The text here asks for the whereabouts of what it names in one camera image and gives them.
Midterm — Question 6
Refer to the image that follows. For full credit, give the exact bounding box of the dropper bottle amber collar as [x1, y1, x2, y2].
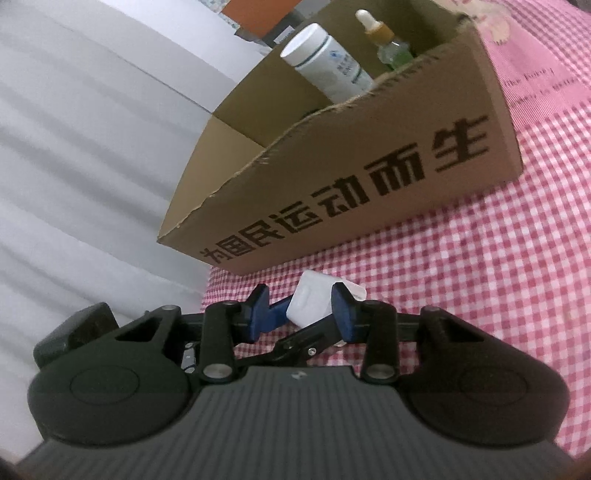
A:
[356, 9, 414, 71]

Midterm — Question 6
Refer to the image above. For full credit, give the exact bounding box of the white plastic bottle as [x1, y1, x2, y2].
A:
[280, 23, 373, 104]

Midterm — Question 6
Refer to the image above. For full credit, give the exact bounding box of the brown cardboard box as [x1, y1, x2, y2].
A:
[157, 1, 523, 275]

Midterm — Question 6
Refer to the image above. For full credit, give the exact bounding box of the white curtain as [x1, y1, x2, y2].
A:
[0, 0, 334, 462]

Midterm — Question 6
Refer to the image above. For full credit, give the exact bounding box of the white power adapter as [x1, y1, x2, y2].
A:
[286, 270, 367, 357]

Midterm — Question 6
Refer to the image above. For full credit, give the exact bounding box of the red checkered tablecloth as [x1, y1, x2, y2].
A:
[197, 0, 591, 462]

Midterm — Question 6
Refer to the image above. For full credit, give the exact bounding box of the orange white product box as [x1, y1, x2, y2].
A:
[221, 0, 304, 38]

